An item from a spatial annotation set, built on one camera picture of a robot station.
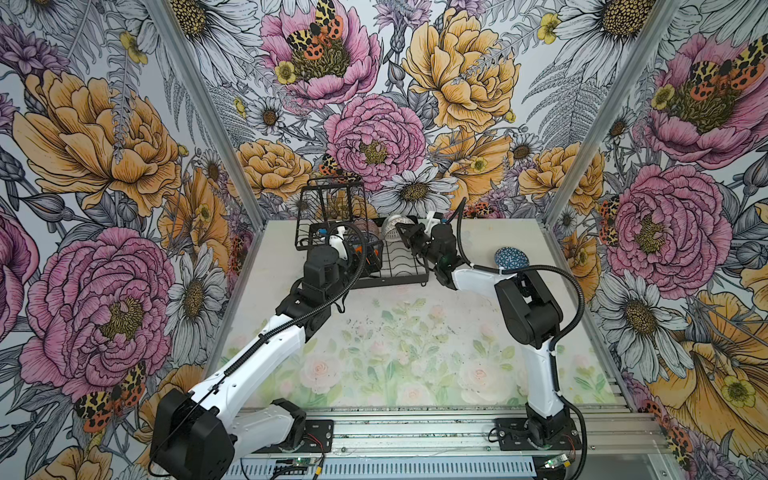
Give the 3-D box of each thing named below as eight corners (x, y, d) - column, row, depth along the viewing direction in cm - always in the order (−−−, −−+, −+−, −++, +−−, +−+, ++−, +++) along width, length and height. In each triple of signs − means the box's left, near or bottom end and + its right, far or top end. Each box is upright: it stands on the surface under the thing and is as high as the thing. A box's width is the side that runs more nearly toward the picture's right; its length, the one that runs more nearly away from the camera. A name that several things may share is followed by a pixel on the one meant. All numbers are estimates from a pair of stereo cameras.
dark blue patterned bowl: (492, 265, 112) (497, 255, 108) (494, 254, 116) (499, 243, 111) (523, 274, 110) (529, 263, 105) (524, 262, 113) (530, 251, 109)
